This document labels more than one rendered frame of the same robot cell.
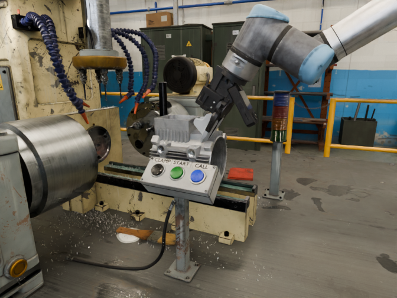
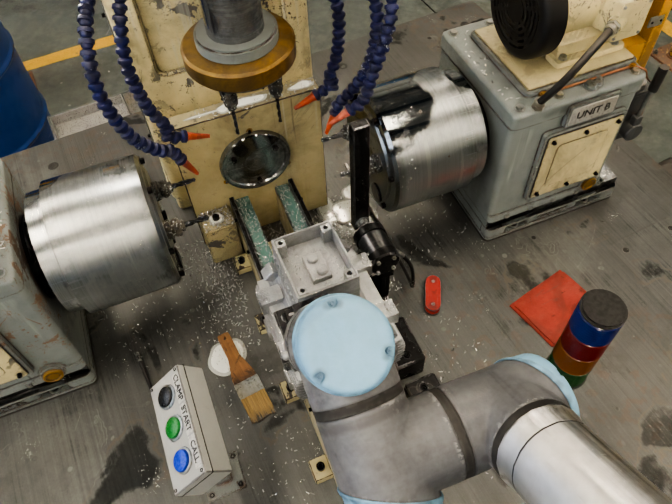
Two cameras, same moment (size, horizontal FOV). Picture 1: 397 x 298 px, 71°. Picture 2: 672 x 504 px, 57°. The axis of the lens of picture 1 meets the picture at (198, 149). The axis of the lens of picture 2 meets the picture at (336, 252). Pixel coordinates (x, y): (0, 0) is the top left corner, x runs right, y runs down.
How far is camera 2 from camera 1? 0.90 m
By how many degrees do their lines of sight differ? 53
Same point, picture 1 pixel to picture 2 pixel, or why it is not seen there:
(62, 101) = not seen: hidden behind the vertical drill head
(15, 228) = (42, 346)
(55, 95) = not seen: hidden behind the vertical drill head
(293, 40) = (331, 446)
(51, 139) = (88, 250)
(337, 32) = (517, 467)
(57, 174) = (94, 295)
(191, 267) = (231, 482)
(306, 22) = not seen: outside the picture
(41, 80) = (163, 32)
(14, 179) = (25, 312)
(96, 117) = (254, 118)
